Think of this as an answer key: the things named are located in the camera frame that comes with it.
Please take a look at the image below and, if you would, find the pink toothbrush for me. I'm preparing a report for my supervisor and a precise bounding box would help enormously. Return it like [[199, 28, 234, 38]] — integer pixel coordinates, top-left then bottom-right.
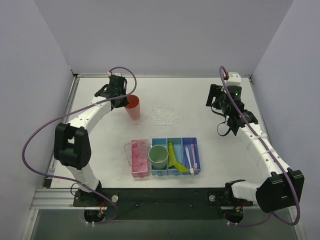
[[191, 143, 198, 170]]

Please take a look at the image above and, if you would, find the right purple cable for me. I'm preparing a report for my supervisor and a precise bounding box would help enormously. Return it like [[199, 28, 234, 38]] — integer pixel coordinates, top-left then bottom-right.
[[218, 65, 302, 227]]

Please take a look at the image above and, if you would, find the purple cable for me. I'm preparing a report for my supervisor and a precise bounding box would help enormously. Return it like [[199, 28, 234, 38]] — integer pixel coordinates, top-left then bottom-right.
[[218, 65, 302, 227], [21, 66, 138, 225]]

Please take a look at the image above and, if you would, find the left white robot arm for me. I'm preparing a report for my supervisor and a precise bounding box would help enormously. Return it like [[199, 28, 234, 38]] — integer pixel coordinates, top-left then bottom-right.
[[53, 74, 129, 206]]

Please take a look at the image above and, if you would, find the purple-blue storage bin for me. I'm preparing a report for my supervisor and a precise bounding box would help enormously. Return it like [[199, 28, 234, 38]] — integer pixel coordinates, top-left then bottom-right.
[[182, 137, 201, 175]]

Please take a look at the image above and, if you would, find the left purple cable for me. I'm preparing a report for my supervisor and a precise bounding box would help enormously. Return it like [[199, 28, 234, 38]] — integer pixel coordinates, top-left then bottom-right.
[[21, 66, 138, 225]]

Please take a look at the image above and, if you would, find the white toothbrush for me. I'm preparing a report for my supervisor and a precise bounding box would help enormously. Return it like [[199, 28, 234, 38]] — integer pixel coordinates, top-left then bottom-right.
[[185, 146, 195, 176]]

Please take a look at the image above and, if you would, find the yellow-green toothpaste tube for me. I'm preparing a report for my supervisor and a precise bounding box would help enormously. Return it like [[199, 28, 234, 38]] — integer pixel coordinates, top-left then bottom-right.
[[168, 142, 177, 168], [173, 162, 190, 173]]

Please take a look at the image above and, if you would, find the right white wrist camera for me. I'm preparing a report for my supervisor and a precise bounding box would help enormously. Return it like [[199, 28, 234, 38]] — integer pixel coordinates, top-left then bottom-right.
[[224, 72, 242, 86]]

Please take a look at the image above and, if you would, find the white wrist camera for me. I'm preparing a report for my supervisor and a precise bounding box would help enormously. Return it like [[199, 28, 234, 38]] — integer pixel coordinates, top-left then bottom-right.
[[224, 72, 242, 86], [106, 71, 122, 77]]

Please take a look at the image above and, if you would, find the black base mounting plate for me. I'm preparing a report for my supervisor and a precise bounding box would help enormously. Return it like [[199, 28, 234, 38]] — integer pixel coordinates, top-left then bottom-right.
[[73, 187, 253, 220]]

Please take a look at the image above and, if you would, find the light blue bin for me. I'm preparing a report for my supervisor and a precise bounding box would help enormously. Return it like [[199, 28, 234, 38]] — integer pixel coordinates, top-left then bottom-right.
[[167, 137, 184, 176], [149, 138, 168, 177]]

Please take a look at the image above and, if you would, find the orange plastic cup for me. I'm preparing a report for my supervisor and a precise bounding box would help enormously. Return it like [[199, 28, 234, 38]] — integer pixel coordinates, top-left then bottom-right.
[[125, 94, 141, 120]]

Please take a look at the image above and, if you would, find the clear textured plastic box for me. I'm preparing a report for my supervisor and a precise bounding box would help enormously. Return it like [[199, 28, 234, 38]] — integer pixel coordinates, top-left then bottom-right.
[[123, 139, 151, 166]]

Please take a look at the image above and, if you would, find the light blue bin middle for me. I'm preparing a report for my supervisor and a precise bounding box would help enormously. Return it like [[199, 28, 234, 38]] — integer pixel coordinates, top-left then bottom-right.
[[167, 137, 184, 176]]

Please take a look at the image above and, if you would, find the green plastic cup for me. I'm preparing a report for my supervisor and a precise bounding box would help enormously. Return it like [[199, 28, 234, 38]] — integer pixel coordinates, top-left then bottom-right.
[[148, 145, 169, 170]]

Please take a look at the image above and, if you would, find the clear textured oval tray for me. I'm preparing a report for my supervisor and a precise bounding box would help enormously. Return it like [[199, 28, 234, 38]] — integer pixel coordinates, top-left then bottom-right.
[[132, 107, 180, 126]]

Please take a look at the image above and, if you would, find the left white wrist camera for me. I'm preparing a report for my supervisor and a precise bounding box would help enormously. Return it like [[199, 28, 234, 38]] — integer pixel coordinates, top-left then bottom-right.
[[106, 71, 122, 77]]

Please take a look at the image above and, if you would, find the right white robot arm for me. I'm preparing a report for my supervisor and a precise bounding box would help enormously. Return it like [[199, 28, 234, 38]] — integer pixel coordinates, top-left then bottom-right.
[[206, 84, 305, 213]]

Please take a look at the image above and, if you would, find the pink storage bin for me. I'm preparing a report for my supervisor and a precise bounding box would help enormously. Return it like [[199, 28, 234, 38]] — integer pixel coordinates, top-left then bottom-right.
[[130, 139, 152, 179]]

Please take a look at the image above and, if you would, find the light blue bin left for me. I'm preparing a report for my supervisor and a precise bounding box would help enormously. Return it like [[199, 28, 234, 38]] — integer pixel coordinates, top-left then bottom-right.
[[149, 138, 168, 177]]

